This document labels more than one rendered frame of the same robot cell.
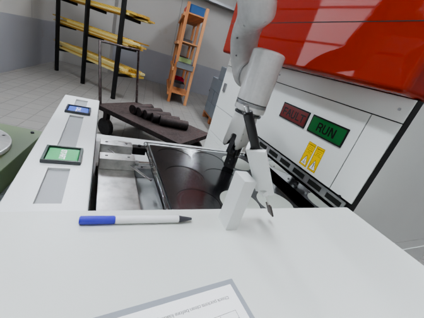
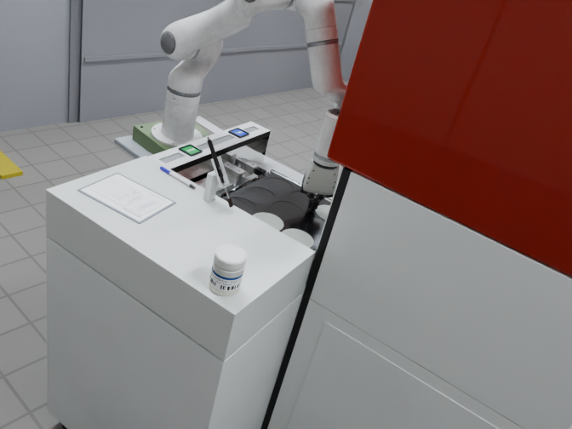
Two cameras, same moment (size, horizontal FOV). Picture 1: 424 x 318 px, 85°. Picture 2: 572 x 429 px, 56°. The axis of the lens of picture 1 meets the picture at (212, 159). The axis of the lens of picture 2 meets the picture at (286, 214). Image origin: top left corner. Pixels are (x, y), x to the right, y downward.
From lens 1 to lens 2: 1.40 m
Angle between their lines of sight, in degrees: 49
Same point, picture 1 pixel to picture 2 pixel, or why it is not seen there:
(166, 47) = not seen: outside the picture
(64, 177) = (180, 157)
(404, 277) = (252, 261)
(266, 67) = (324, 126)
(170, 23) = not seen: outside the picture
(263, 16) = (317, 88)
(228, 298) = (167, 202)
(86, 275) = (145, 177)
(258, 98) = (319, 149)
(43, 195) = (164, 159)
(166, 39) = not seen: outside the picture
